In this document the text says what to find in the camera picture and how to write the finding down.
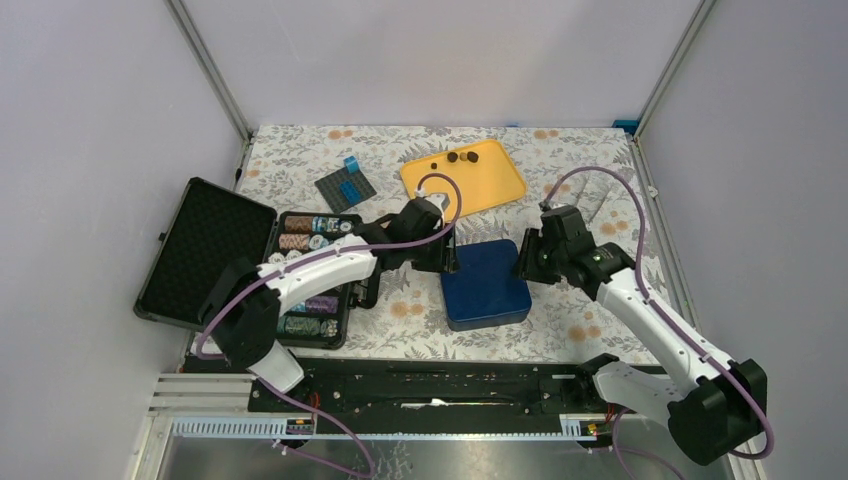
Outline clear plastic tongs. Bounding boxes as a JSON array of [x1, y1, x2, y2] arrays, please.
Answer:
[[576, 176, 615, 223]]

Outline blue tin lid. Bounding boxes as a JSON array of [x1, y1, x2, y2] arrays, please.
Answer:
[[441, 239, 532, 332]]

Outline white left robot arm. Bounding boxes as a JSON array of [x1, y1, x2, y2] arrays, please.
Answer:
[[193, 193, 454, 411]]

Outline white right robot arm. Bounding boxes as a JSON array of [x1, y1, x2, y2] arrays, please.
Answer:
[[516, 206, 768, 466]]

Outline floral table cloth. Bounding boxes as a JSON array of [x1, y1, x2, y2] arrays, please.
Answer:
[[239, 125, 674, 365]]

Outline yellow plastic tray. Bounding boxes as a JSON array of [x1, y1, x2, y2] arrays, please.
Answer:
[[399, 139, 527, 220]]

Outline pile of dark chocolates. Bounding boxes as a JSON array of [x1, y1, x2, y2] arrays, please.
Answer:
[[446, 151, 479, 163]]

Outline blue building brick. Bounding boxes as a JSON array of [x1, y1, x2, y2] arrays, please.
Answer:
[[343, 156, 360, 174]]

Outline grey building block plate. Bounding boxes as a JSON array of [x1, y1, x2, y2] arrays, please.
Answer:
[[314, 167, 376, 214]]

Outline blue clamp at corner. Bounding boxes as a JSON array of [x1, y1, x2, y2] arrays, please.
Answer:
[[611, 119, 640, 136]]

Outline black poker chip case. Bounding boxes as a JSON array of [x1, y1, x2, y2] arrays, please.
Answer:
[[134, 177, 362, 332]]

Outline grey cable duct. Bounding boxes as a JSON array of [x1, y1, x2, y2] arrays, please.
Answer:
[[171, 416, 597, 442]]

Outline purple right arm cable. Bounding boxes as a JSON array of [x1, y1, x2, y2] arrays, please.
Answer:
[[541, 166, 775, 480]]

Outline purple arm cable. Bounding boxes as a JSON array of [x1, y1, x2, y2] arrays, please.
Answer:
[[541, 166, 775, 480], [192, 173, 464, 480]]

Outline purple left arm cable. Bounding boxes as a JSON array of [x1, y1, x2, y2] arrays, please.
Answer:
[[192, 173, 464, 480]]

